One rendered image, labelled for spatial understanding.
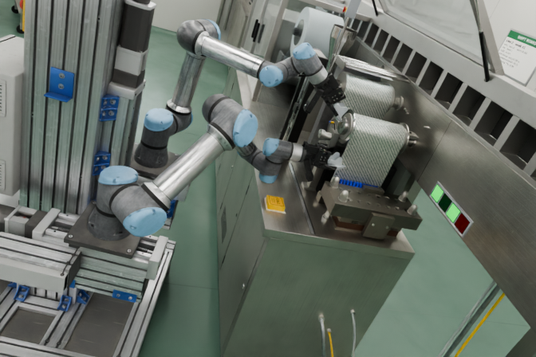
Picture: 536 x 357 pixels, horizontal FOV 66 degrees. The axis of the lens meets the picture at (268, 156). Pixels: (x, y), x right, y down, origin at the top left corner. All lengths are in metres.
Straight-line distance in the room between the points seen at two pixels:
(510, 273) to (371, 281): 0.64
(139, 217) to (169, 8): 6.05
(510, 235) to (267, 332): 1.10
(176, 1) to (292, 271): 5.88
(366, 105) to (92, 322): 1.54
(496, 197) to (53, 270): 1.44
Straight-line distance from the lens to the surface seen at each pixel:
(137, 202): 1.30
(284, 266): 1.71
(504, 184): 1.50
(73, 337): 2.00
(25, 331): 2.03
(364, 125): 1.73
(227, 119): 1.33
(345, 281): 1.85
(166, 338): 2.28
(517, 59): 5.15
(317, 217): 1.74
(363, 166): 1.81
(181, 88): 1.85
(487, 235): 1.52
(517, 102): 1.55
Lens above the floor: 1.82
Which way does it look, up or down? 27 degrees down
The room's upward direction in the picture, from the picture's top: 19 degrees clockwise
